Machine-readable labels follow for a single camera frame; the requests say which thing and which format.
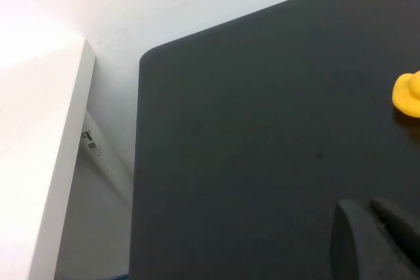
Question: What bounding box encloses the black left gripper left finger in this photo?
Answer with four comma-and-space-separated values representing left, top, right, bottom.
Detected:
330, 199, 411, 280

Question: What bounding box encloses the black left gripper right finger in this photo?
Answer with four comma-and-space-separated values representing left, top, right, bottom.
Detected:
370, 197, 420, 277

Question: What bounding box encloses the yellow rubber duck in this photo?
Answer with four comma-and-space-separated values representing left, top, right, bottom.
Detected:
392, 71, 420, 117

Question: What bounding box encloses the black barcode label sticker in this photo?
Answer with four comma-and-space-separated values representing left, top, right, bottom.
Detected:
81, 130, 101, 157

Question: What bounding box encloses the white cabinet panel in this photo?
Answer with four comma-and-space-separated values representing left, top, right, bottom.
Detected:
0, 39, 96, 280

